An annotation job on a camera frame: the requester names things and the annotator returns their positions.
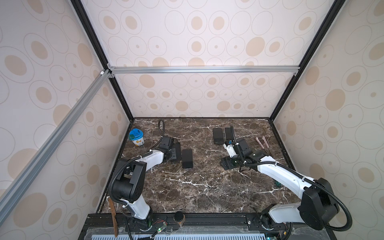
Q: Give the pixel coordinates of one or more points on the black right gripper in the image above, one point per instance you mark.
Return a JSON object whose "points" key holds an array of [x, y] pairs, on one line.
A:
{"points": [[226, 161]]}

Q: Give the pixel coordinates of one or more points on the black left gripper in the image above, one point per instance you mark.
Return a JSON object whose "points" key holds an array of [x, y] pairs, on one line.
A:
{"points": [[173, 155]]}

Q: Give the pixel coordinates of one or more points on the black phone case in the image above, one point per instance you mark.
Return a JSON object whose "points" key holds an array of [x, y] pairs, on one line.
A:
{"points": [[176, 153], [218, 136]]}

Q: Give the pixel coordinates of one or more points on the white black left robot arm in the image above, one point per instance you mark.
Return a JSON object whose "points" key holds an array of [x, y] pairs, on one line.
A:
{"points": [[127, 182]]}

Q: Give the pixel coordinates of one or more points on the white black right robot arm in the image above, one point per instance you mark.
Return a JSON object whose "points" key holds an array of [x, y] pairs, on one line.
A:
{"points": [[318, 208]]}

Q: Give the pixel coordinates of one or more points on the magenta-edged smartphone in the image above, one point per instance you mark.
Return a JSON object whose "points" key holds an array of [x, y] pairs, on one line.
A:
{"points": [[187, 159]]}

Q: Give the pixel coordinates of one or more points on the blue white yogurt cup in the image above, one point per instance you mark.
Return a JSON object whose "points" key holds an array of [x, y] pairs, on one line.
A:
{"points": [[137, 137]]}

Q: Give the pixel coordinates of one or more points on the black cylinder on base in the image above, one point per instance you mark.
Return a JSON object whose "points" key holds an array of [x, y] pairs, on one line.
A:
{"points": [[179, 218]]}

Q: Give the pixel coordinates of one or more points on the brown wooden stick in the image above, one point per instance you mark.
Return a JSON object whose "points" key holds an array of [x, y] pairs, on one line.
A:
{"points": [[113, 213]]}

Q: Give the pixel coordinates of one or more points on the silver aluminium crossbar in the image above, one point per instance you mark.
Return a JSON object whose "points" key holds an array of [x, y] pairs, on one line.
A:
{"points": [[205, 70]]}

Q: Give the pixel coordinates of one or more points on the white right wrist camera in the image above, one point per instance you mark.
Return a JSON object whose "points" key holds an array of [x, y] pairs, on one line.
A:
{"points": [[231, 150]]}

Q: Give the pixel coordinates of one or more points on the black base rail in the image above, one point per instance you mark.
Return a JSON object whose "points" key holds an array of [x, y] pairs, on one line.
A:
{"points": [[198, 226]]}

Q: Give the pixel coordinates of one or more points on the black frame post right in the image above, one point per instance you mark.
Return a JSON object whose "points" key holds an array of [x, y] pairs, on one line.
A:
{"points": [[319, 36]]}

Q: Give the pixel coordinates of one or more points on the black frame post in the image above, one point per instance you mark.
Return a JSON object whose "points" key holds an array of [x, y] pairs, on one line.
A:
{"points": [[319, 36], [96, 44]]}

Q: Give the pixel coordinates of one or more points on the black frame post left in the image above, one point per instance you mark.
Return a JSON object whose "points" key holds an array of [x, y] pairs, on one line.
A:
{"points": [[96, 44]]}

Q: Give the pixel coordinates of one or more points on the silver aluminium side rail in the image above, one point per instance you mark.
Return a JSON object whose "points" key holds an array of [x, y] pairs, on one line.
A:
{"points": [[20, 185]]}

